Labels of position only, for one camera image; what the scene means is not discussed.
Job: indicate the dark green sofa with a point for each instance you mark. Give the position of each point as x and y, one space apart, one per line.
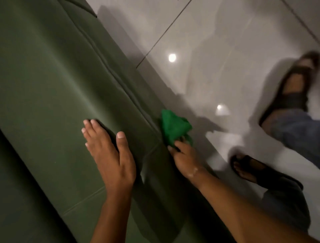
57 87

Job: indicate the person's left hand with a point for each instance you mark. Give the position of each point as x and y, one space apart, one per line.
116 167

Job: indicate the person's right thumb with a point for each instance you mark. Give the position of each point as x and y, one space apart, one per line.
173 151

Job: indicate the person's left thumb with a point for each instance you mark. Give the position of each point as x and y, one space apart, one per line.
125 150

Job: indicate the person's left forearm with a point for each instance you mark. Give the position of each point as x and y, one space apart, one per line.
112 220

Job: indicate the person's left little finger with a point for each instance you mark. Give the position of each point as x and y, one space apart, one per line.
89 150

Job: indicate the green cleaning cloth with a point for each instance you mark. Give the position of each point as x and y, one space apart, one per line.
175 127

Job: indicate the person's left middle finger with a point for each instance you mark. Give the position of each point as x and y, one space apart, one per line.
92 132

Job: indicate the person's leg in blue jeans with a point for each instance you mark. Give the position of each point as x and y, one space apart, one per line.
287 207
300 135

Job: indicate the black sandal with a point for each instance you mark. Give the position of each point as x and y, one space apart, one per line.
292 101
270 175

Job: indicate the person's right forearm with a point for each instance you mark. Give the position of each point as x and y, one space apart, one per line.
240 217

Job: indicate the person's right hand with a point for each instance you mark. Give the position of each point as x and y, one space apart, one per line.
186 162

